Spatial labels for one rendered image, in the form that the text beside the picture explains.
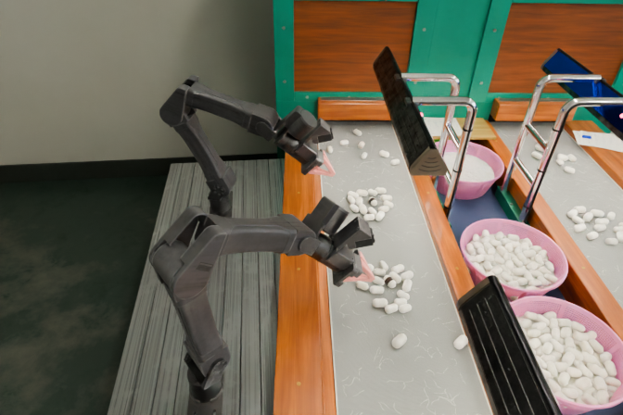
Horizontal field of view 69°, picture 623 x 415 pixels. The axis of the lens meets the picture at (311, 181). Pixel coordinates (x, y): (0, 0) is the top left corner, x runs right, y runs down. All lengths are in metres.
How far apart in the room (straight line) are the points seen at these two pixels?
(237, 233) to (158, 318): 0.50
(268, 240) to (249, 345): 0.37
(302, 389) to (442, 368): 0.30
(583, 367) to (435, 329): 0.31
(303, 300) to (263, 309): 0.15
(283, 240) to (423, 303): 0.44
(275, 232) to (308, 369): 0.30
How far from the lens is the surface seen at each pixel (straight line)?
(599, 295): 1.30
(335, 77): 1.73
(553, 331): 1.21
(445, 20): 1.73
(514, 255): 1.36
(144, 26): 2.52
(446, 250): 1.25
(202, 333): 0.89
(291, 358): 1.00
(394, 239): 1.29
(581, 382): 1.15
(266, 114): 1.21
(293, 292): 1.10
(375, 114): 1.73
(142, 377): 1.14
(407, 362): 1.04
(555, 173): 1.75
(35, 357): 2.17
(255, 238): 0.81
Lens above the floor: 1.60
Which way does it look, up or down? 36 degrees down
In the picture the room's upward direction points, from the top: 1 degrees clockwise
